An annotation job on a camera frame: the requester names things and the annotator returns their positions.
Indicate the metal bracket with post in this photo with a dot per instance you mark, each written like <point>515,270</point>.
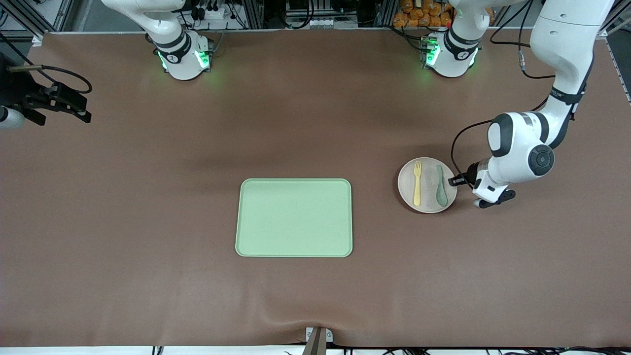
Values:
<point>318,342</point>

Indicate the brown table mat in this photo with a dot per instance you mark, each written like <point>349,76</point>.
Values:
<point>148,197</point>

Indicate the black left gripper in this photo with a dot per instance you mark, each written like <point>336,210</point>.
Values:
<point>472,174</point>

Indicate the aluminium frame post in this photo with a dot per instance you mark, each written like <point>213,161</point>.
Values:
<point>387,12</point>
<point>254,12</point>

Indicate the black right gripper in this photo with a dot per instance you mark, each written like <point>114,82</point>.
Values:
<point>20,96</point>

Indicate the light green rectangular tray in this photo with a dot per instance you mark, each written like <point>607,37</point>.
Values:
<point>276,222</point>

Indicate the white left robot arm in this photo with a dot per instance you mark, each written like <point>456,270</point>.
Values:
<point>517,148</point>

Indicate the yellow plastic fork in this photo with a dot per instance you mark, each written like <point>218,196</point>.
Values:
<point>417,192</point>

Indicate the green plastic spoon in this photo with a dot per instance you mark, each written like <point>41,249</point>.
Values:
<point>441,197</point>

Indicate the black electronics box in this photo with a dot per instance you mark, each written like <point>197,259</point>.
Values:
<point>345,7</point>

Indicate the round beige plate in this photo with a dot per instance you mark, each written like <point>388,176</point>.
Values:
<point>427,187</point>

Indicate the orange packaged snacks pile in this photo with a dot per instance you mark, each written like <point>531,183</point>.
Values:
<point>419,15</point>

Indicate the aluminium frame profile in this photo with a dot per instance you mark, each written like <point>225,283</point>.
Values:
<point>29,19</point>
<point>618,19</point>

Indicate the white power strip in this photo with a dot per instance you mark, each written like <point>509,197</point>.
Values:
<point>212,12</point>

